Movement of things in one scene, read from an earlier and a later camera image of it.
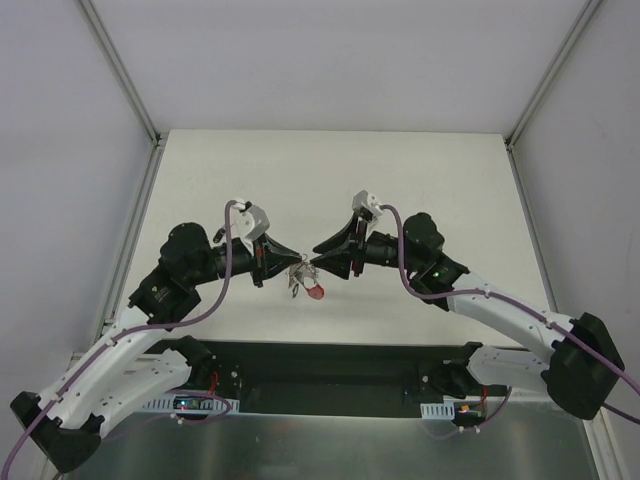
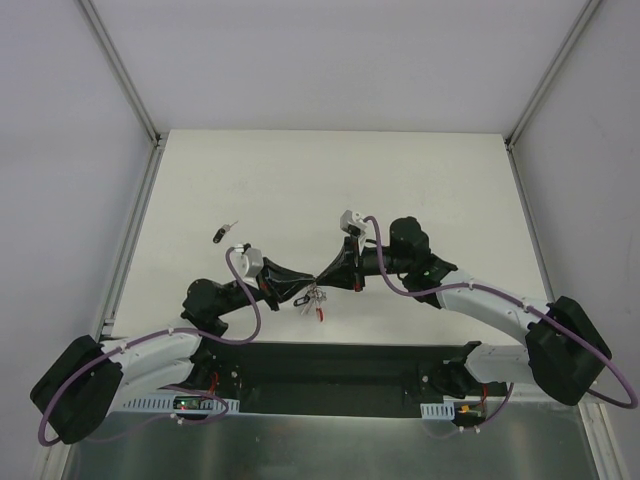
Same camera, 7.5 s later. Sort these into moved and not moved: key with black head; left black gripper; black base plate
Moved: left black gripper
Not moved: key with black head; black base plate
